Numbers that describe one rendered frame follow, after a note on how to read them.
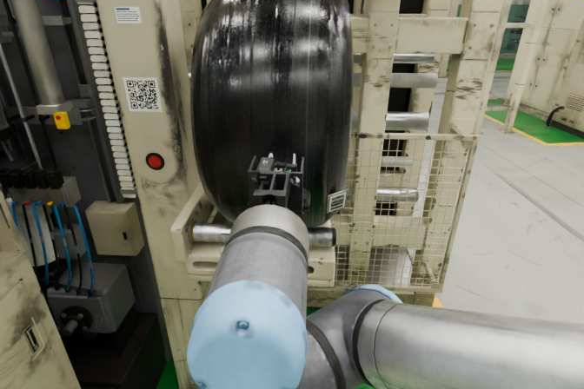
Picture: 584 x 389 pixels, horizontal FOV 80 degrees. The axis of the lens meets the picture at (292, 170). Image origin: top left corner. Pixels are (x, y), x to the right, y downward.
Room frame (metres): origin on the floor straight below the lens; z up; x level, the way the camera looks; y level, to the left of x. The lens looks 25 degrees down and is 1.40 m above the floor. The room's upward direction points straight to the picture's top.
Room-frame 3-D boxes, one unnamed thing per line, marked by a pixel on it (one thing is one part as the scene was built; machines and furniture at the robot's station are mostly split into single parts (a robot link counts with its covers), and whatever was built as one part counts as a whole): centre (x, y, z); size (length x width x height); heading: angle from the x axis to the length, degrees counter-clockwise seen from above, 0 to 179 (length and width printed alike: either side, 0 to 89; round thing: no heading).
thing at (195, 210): (0.85, 0.24, 0.90); 0.40 x 0.03 x 0.10; 176
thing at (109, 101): (0.81, 0.41, 1.19); 0.05 x 0.04 x 0.48; 176
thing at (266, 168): (0.40, 0.02, 1.16); 0.12 x 0.08 x 0.09; 176
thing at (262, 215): (0.32, 0.03, 1.16); 0.10 x 0.05 x 0.09; 86
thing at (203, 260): (0.70, 0.08, 0.84); 0.36 x 0.09 x 0.06; 86
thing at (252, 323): (0.23, 0.03, 1.15); 0.12 x 0.09 x 0.10; 176
